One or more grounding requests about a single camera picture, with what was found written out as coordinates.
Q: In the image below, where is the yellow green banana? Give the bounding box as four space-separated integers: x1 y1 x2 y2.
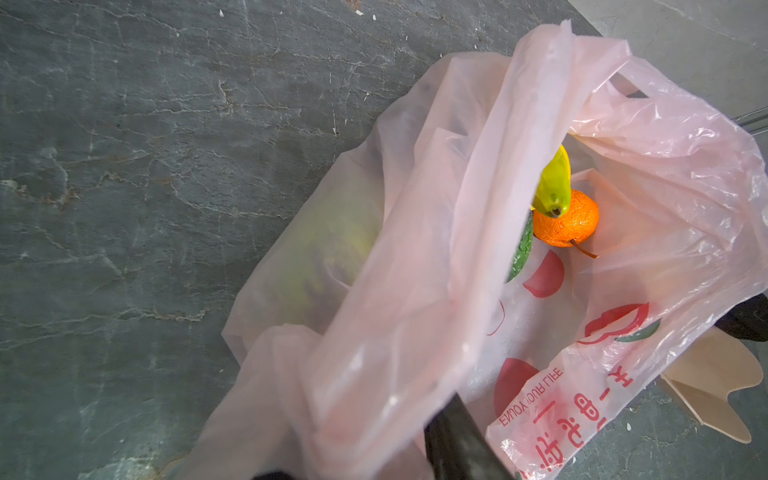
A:
532 145 572 219

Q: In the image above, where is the green bumpy fruit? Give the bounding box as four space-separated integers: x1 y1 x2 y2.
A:
507 211 533 282

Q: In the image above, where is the aluminium frame rail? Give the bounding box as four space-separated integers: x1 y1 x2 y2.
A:
733 106 768 136

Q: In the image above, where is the pink plastic bag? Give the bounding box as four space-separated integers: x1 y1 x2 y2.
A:
179 22 767 479

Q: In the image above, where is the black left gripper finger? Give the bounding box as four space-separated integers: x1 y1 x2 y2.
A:
424 394 513 480

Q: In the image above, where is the orange tangerine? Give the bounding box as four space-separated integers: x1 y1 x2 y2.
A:
533 190 600 259

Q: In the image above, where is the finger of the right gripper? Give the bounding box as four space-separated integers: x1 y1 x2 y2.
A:
715 293 768 342

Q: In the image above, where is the beige flower-shaped plate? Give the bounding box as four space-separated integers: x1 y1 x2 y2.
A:
660 327 764 444

